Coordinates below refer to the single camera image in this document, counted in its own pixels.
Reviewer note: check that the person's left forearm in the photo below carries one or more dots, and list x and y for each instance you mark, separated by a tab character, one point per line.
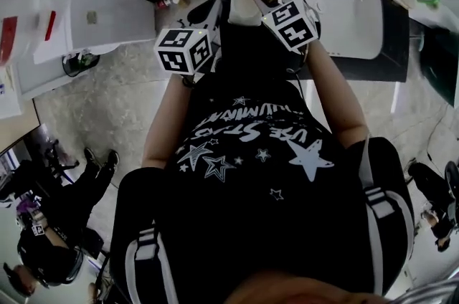
168	123

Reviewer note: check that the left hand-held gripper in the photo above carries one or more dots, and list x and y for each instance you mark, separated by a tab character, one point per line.
179	51

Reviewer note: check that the dark green bin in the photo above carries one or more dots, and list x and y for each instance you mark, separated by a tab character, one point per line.
441	69

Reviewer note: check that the black star print shirt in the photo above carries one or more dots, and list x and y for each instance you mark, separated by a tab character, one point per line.
251	223

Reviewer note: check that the black vanity counter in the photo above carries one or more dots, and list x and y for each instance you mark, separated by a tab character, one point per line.
396	44

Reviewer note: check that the beige soap holder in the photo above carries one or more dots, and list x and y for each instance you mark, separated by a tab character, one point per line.
242	12

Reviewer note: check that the black wrist band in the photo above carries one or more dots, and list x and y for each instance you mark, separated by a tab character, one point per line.
187	82

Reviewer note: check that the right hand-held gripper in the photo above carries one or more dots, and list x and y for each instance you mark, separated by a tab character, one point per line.
294	24

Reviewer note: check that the white appliance housing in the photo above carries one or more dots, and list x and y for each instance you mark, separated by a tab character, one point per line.
107	15

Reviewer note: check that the green bottle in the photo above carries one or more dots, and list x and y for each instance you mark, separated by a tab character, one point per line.
428	1

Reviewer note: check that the black waste bin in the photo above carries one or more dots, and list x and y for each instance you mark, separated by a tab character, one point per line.
77	66

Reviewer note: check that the white sink basin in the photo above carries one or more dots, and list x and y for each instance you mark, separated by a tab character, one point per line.
344	26

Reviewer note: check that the person's right forearm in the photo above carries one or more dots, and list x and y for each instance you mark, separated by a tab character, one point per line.
337	94

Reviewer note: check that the person's black trousers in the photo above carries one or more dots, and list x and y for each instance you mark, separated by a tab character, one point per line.
251	55

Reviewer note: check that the person's chin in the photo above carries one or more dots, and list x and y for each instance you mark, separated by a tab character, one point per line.
294	290

